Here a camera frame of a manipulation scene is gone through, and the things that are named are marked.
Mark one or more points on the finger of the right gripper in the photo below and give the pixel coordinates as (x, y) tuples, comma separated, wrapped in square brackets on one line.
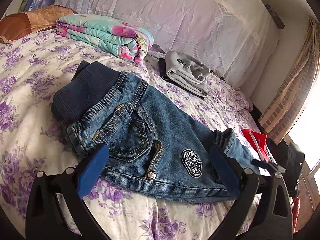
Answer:
[(270, 166)]

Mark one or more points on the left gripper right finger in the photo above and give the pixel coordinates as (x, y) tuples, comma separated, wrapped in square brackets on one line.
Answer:
[(273, 218)]

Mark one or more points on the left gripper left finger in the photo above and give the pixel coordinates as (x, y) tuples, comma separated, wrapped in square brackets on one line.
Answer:
[(44, 217)]

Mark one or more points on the blue denim jeans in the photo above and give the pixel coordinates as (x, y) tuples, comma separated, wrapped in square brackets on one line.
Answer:
[(154, 148)]

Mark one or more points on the red white blue garment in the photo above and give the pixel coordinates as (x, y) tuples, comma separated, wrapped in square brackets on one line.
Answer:
[(258, 141)]

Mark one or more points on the plaid curtain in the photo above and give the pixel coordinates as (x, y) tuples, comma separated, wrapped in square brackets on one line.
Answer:
[(289, 102)]

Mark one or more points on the folded grey sweatshirt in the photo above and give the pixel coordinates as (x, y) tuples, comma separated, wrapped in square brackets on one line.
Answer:
[(187, 72)]

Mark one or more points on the white lace headboard cover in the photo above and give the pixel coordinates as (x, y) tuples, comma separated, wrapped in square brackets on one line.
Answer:
[(234, 38)]

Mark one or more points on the folded black garment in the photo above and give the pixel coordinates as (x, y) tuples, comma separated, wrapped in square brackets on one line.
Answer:
[(162, 70)]

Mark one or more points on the floral folded quilt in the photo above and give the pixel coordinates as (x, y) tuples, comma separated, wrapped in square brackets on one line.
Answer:
[(123, 40)]

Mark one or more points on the brown pillow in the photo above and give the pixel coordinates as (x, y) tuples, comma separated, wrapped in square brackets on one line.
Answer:
[(16, 26)]

